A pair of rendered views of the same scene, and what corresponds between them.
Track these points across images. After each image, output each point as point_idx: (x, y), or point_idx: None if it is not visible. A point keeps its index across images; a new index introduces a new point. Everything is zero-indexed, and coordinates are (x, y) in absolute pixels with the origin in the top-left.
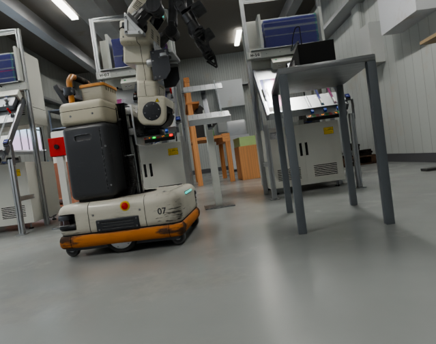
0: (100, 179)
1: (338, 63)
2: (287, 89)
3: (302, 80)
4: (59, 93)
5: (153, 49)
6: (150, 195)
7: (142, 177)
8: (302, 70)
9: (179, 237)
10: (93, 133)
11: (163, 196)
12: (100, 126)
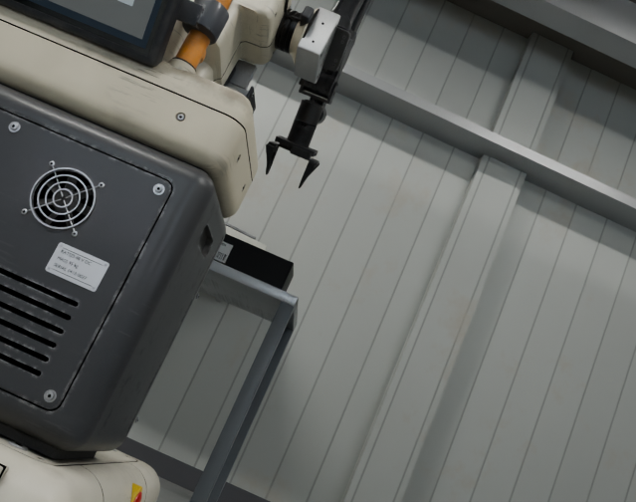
0: (139, 395)
1: (295, 320)
2: (283, 333)
3: (210, 279)
4: None
5: (235, 69)
6: (144, 471)
7: None
8: (294, 313)
9: None
10: (214, 245)
11: (156, 482)
12: (224, 236)
